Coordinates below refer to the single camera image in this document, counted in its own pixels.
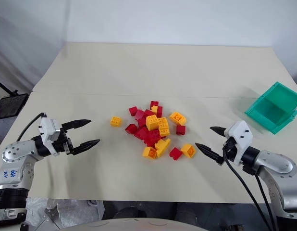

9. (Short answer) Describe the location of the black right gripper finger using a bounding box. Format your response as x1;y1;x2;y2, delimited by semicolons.
209;126;228;139
195;142;223;165

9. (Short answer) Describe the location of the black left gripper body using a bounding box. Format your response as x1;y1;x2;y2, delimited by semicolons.
51;127;74;156

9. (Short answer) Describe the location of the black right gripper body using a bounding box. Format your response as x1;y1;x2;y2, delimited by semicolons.
218;136;237;167

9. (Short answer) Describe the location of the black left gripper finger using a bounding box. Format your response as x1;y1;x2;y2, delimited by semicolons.
72;139;101;155
61;119;92;131

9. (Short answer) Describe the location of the lone yellow brick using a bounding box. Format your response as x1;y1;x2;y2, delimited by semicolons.
110;116;123;128

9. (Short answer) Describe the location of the red plastic toy brick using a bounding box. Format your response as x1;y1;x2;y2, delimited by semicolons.
144;129;167;148

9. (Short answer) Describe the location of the green plastic bin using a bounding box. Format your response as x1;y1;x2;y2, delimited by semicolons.
244;81;297;135

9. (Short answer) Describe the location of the tall yellow building block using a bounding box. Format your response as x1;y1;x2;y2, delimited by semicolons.
145;115;160;132

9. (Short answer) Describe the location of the black mesh panel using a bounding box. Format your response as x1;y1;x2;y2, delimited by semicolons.
0;93;29;120

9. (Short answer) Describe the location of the clear plastic wrap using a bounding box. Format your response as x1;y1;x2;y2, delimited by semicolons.
25;197;105;229

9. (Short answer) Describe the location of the black stand bar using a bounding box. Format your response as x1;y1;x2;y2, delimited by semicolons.
0;76;19;96

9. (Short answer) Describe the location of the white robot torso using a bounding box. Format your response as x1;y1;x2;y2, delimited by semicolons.
73;218;210;231

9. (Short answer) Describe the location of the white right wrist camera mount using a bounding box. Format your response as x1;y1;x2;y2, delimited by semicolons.
226;120;254;167

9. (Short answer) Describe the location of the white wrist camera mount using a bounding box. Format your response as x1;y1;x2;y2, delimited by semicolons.
39;117;62;154
226;120;254;167

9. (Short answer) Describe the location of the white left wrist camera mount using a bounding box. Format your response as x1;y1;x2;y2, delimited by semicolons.
39;117;62;154

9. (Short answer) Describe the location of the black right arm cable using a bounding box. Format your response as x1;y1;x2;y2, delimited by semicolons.
253;172;278;231
222;148;272;231

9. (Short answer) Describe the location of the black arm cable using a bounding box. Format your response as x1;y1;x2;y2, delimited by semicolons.
253;172;278;231
16;112;47;142
222;148;272;231

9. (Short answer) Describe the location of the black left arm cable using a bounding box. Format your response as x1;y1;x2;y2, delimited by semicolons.
16;112;47;142

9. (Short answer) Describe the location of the silver metal bracket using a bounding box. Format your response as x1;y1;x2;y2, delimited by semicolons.
43;206;65;230

